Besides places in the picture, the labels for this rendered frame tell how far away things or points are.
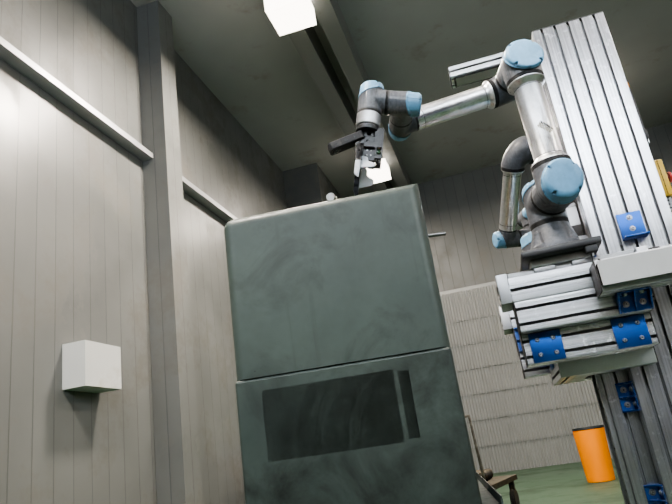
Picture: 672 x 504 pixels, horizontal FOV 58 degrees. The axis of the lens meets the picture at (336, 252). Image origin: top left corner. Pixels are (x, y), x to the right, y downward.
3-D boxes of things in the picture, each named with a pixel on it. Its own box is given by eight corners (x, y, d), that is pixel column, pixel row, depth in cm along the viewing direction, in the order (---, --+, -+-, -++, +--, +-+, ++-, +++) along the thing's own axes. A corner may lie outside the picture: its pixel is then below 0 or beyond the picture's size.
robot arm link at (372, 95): (387, 79, 185) (359, 77, 186) (384, 110, 182) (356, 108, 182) (386, 93, 193) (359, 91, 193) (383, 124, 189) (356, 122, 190)
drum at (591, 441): (586, 484, 657) (572, 429, 675) (582, 481, 690) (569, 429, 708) (621, 480, 650) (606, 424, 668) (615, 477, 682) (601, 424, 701)
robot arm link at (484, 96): (514, 78, 209) (382, 122, 206) (523, 58, 199) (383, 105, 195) (529, 105, 205) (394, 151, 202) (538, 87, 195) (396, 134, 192)
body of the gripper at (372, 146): (381, 160, 177) (384, 124, 181) (352, 157, 177) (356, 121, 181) (380, 171, 184) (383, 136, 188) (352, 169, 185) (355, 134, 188)
